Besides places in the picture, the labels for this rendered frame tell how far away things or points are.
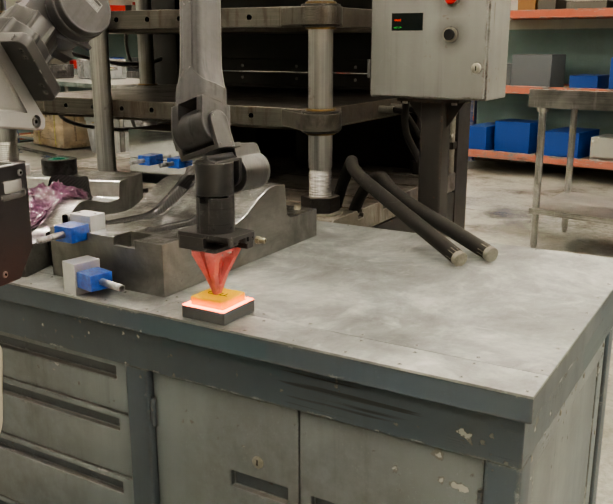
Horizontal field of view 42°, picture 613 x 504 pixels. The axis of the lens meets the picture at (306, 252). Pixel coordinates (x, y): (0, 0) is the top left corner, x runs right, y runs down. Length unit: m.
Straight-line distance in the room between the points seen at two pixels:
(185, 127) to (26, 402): 0.72
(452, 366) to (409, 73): 1.07
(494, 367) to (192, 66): 0.60
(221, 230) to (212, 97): 0.19
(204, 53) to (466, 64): 0.87
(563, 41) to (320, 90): 6.27
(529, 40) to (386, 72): 6.27
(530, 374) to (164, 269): 0.61
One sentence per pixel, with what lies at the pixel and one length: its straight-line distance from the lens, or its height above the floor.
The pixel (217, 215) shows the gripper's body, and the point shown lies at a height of 0.96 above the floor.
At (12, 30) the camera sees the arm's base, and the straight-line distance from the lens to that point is 1.00.
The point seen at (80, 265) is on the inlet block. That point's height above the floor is 0.85.
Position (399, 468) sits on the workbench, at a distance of 1.19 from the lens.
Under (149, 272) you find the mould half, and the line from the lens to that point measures 1.34.
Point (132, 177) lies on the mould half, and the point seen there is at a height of 0.91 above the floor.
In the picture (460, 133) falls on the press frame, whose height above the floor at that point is 0.91.
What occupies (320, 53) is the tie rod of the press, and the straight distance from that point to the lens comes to 1.96.
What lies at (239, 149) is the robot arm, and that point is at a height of 1.05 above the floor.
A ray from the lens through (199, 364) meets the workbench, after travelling 1.30.
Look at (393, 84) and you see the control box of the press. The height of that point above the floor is 1.10.
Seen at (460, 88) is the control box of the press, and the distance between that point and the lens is 1.94.
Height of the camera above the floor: 1.21
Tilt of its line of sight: 15 degrees down
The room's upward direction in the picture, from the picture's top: straight up
